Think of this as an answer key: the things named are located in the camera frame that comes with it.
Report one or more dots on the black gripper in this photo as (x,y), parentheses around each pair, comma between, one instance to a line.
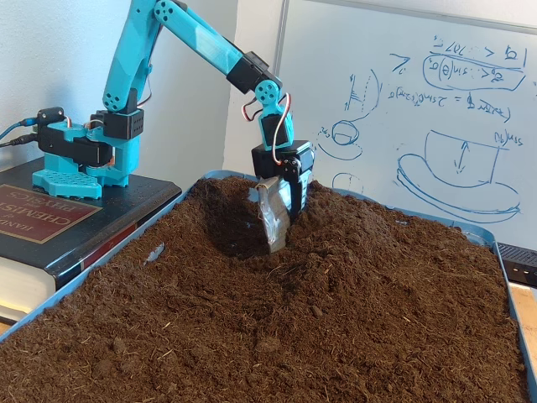
(268,163)

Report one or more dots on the brown soil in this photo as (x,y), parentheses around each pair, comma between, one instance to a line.
(293,327)

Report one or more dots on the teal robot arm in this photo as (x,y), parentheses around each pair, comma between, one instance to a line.
(126,63)

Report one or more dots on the whiteboard with blue sketches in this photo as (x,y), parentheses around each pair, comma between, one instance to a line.
(319,63)

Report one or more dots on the black chemistry handbook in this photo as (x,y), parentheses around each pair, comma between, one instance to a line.
(117,210)

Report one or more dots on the blue plastic tray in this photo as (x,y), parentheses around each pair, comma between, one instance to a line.
(478,233)

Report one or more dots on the black perforated device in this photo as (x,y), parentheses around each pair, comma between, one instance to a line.
(520,262)

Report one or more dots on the black controller board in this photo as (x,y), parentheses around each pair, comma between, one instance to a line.
(50,114)

